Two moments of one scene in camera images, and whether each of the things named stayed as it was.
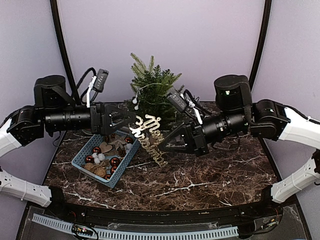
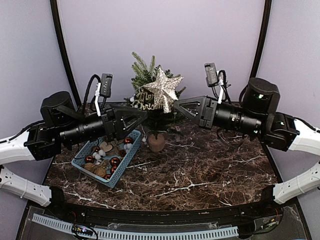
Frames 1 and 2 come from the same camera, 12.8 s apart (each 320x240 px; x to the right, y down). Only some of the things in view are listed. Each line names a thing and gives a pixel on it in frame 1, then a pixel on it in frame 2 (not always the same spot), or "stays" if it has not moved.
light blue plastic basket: [106, 158] stays
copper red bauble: [114, 161] stays
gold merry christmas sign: [147, 131] -> [145, 99]
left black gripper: [101, 110] -> [112, 114]
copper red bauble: [89, 159] stays
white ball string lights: [135, 100] -> [144, 138]
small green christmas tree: [151, 86] -> [157, 123]
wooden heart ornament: [105, 148] stays
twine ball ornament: [100, 171] stays
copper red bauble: [129, 140] stays
